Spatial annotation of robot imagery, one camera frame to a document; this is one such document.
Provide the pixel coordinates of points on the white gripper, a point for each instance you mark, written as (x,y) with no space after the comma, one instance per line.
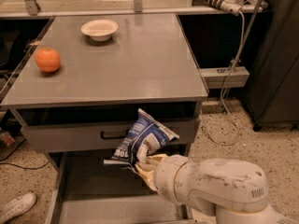
(167,175)

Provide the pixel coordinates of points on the blue chip bag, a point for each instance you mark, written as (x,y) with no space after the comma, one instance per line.
(146,136)

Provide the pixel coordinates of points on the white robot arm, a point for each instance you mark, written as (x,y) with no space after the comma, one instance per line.
(232,191)

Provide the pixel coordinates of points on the open grey middle drawer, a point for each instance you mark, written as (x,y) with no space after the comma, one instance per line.
(89,191)

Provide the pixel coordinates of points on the grey top drawer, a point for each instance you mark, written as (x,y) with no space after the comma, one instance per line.
(73,137)

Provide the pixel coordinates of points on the grey drawer cabinet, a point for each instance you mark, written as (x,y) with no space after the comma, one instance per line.
(146,64)

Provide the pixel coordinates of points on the white shoe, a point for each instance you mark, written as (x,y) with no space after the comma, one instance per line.
(17,207)

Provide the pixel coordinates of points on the white paper bowl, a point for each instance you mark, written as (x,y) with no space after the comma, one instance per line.
(99,30)

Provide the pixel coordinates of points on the orange fruit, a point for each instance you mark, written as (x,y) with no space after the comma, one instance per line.
(48,60)

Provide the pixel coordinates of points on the white power strip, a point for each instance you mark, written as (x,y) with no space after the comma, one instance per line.
(230,6)

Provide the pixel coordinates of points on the grey back shelf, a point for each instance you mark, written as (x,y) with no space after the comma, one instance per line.
(93,3)

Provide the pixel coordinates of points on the black drawer handle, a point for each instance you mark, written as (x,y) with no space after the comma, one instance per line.
(112,135)

